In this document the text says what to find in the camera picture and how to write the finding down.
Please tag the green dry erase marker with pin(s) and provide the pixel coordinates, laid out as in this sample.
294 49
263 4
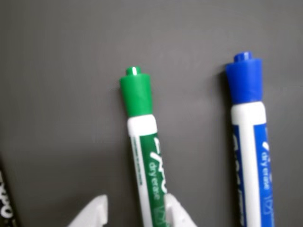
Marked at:
144 142

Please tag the blue dry erase marker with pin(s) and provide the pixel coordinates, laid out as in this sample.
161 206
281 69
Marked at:
248 142

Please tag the black dry erase marker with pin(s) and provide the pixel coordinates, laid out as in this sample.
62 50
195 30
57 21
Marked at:
6 203

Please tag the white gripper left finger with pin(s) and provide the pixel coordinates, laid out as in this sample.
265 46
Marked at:
95 212

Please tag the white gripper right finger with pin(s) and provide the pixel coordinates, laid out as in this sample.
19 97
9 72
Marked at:
176 215

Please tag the grey rectangular mat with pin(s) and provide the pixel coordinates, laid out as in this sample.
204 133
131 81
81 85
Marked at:
71 82

